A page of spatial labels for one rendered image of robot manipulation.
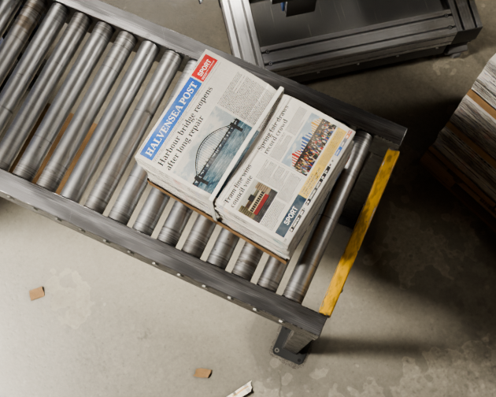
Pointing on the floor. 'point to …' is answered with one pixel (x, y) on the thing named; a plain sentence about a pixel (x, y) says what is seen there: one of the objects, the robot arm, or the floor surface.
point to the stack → (429, 161)
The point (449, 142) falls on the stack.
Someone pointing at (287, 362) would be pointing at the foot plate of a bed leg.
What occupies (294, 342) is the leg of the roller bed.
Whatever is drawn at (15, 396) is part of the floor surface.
